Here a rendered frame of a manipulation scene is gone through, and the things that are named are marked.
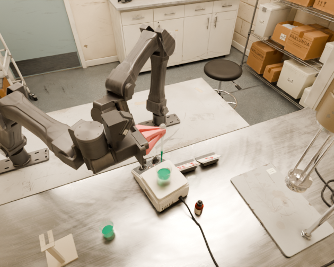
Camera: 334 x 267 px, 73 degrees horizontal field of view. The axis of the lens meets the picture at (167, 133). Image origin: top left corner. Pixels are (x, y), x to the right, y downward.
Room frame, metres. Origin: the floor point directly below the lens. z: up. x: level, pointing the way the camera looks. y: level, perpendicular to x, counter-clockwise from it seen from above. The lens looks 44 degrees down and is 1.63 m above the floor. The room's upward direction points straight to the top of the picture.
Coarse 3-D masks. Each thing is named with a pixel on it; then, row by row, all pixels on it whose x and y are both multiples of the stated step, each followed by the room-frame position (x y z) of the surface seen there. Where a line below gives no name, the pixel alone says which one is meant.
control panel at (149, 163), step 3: (162, 159) 0.54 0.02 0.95; (147, 162) 0.55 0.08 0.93; (150, 162) 0.54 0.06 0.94; (159, 162) 0.53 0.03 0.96; (147, 165) 0.52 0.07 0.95; (150, 165) 0.52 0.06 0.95; (153, 165) 0.51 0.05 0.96; (135, 168) 0.51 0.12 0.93; (147, 168) 0.50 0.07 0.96; (135, 171) 0.50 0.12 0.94; (138, 171) 0.49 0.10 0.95; (141, 171) 0.49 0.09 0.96; (144, 171) 0.48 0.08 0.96
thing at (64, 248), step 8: (48, 232) 0.24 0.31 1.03; (40, 240) 0.22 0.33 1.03; (64, 240) 0.26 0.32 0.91; (72, 240) 0.26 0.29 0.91; (48, 248) 0.20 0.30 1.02; (56, 248) 0.24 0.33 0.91; (64, 248) 0.24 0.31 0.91; (72, 248) 0.24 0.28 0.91; (48, 256) 0.22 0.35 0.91; (56, 256) 0.20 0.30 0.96; (64, 256) 0.22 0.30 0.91; (72, 256) 0.22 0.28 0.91; (48, 264) 0.20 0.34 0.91; (56, 264) 0.20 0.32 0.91; (64, 264) 0.20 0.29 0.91
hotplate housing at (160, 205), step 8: (136, 176) 0.47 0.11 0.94; (144, 184) 0.43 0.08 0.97; (152, 192) 0.39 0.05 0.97; (176, 192) 0.39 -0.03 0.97; (184, 192) 0.41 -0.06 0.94; (152, 200) 0.38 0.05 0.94; (160, 200) 0.36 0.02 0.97; (168, 200) 0.37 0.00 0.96; (176, 200) 0.39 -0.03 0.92; (160, 208) 0.35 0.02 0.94
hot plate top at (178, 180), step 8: (168, 160) 0.51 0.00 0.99; (152, 168) 0.48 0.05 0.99; (176, 168) 0.48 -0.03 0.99; (144, 176) 0.44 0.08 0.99; (152, 176) 0.44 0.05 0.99; (176, 176) 0.44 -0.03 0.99; (152, 184) 0.41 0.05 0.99; (176, 184) 0.41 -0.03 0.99; (184, 184) 0.41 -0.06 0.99; (160, 192) 0.38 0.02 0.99; (168, 192) 0.38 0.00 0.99
